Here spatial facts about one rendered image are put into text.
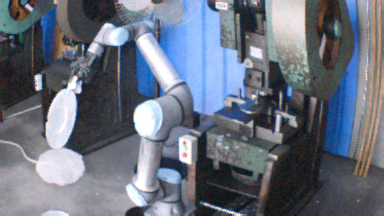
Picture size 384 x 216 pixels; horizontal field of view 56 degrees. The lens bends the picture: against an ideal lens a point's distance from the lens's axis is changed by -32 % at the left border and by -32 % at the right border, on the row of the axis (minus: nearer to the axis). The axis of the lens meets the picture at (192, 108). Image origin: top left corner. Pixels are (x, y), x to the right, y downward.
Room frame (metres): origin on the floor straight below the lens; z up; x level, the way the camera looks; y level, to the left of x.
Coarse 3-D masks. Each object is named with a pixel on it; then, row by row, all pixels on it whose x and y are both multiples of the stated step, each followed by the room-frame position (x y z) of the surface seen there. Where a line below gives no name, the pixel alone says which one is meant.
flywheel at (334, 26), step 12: (324, 0) 2.26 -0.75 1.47; (336, 0) 2.36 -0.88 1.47; (324, 12) 2.14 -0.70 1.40; (336, 12) 2.39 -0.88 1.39; (324, 24) 2.08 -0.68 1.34; (336, 24) 2.07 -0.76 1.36; (324, 36) 2.09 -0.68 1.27; (336, 36) 2.09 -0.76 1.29; (324, 48) 2.22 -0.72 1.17; (336, 48) 2.35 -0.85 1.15; (324, 60) 2.22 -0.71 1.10; (336, 60) 2.30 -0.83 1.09
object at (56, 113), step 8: (56, 96) 1.90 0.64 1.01; (64, 96) 1.86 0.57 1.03; (72, 96) 1.80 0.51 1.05; (56, 104) 1.87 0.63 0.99; (64, 104) 1.82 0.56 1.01; (72, 104) 1.77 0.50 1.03; (56, 112) 1.83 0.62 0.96; (64, 112) 1.78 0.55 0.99; (72, 112) 1.74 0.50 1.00; (56, 120) 1.79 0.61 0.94; (64, 120) 1.74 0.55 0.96; (72, 120) 1.71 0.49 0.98; (48, 128) 1.82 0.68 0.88; (56, 128) 1.76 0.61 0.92; (64, 128) 1.72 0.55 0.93; (72, 128) 1.68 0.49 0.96; (48, 136) 1.79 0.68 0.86; (56, 136) 1.74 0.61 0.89; (64, 136) 1.69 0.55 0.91; (64, 144) 1.66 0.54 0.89
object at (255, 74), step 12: (252, 36) 2.38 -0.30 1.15; (264, 36) 2.33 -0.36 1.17; (252, 48) 2.38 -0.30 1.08; (264, 48) 2.33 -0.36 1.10; (252, 60) 2.38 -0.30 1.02; (264, 60) 2.33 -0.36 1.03; (252, 72) 2.35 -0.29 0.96; (264, 72) 2.33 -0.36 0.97; (276, 72) 2.39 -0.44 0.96; (252, 84) 2.35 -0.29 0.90; (264, 84) 2.33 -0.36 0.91
